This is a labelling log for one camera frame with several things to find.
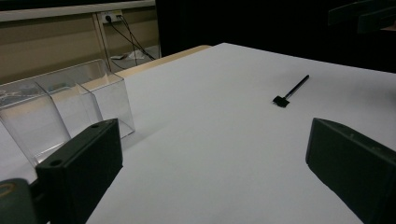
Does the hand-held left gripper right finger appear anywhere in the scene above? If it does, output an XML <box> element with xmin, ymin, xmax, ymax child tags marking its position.
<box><xmin>304</xmin><ymin>117</ymin><xmax>396</xmax><ymax>224</ymax></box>

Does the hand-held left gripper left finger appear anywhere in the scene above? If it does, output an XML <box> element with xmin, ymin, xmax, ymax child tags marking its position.
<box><xmin>35</xmin><ymin>118</ymin><xmax>124</xmax><ymax>224</ymax></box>

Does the clear plastic compartment organizer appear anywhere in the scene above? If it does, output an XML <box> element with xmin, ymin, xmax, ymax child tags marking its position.
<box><xmin>0</xmin><ymin>59</ymin><xmax>136</xmax><ymax>167</ymax></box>

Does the black brush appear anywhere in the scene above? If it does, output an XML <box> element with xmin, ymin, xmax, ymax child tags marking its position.
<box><xmin>273</xmin><ymin>74</ymin><xmax>311</xmax><ymax>108</ymax></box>

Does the black curtain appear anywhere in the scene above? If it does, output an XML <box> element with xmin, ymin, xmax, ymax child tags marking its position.
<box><xmin>155</xmin><ymin>0</ymin><xmax>396</xmax><ymax>75</ymax></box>

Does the white paper scrap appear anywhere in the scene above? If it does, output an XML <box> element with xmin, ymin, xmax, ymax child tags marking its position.
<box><xmin>110</xmin><ymin>49</ymin><xmax>147</xmax><ymax>62</ymax></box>

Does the beige wooden shelf unit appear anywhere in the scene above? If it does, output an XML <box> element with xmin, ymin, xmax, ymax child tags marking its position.
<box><xmin>0</xmin><ymin>0</ymin><xmax>162</xmax><ymax>85</ymax></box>

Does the white table cover sheet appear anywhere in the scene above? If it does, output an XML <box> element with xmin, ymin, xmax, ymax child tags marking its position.
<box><xmin>0</xmin><ymin>42</ymin><xmax>396</xmax><ymax>224</ymax></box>

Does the black cable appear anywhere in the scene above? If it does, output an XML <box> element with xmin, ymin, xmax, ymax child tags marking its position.
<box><xmin>106</xmin><ymin>16</ymin><xmax>157</xmax><ymax>62</ymax></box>
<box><xmin>120</xmin><ymin>15</ymin><xmax>157</xmax><ymax>62</ymax></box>

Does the white wall socket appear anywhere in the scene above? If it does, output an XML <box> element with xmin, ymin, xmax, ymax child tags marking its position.
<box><xmin>101</xmin><ymin>9</ymin><xmax>124</xmax><ymax>24</ymax></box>

